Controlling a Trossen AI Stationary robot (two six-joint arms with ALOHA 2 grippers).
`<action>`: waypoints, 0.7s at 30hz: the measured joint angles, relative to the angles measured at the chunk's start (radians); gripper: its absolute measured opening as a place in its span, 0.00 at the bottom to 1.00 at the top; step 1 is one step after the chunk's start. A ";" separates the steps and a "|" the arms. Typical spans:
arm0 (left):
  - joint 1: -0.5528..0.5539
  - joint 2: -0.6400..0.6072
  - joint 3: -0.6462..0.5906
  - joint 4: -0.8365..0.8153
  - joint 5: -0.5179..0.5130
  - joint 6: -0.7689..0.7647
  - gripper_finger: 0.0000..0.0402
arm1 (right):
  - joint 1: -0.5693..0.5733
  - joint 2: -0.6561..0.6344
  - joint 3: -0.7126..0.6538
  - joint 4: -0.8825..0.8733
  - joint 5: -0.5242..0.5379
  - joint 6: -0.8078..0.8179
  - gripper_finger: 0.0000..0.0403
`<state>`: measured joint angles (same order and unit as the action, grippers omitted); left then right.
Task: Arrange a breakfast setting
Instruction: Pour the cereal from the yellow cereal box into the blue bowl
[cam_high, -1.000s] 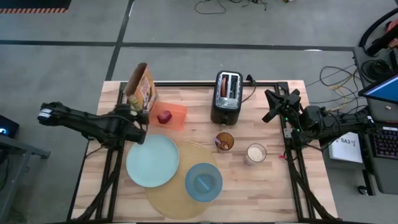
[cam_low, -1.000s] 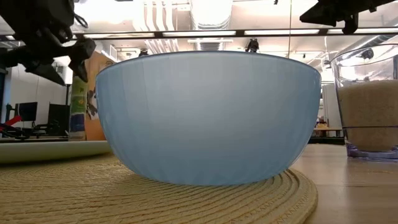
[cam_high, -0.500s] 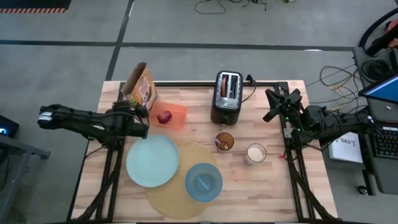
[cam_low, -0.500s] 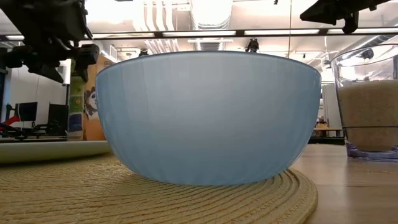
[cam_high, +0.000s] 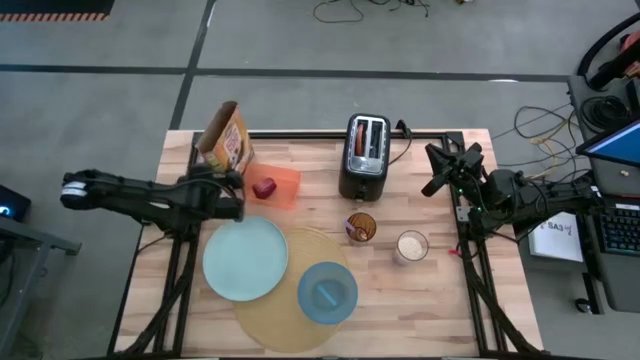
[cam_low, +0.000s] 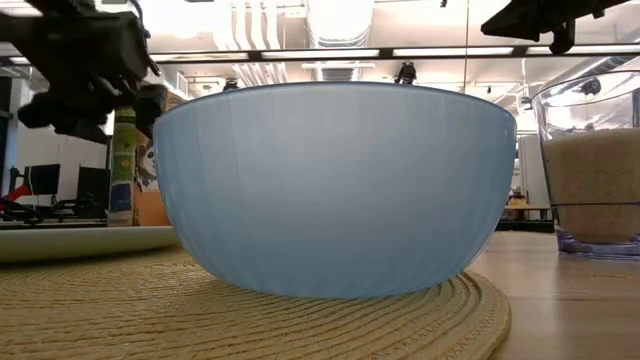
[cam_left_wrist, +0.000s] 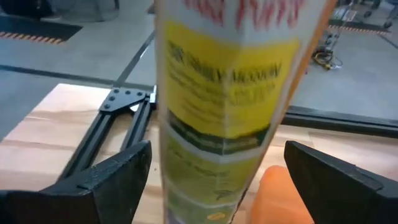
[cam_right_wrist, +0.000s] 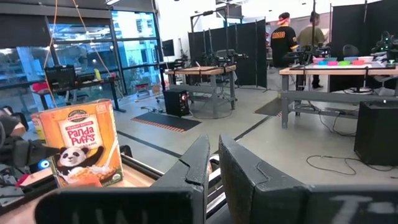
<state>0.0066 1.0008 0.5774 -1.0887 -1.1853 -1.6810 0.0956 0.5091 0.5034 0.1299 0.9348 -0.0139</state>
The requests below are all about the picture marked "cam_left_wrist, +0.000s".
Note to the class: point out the black floor mat striped edge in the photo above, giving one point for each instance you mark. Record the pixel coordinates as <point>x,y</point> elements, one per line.
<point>34,29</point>
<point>357,26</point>

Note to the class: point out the panda cereal box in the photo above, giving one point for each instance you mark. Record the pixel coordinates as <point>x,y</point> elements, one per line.
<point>224,93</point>

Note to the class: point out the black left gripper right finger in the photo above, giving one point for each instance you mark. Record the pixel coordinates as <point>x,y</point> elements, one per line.
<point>342,193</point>

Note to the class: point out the black frame strut with bracket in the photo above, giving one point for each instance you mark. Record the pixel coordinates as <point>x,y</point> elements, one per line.
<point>121,99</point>

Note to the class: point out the rolling chair base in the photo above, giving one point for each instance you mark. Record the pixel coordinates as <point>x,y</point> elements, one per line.
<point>388,18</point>

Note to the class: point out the orange rounded object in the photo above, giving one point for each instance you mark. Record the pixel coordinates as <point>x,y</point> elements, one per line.
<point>273,199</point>

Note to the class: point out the black table edge rail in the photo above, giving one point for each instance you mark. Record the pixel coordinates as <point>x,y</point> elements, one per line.
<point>342,121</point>

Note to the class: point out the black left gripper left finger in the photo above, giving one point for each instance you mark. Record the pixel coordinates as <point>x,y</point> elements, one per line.
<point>102,193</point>

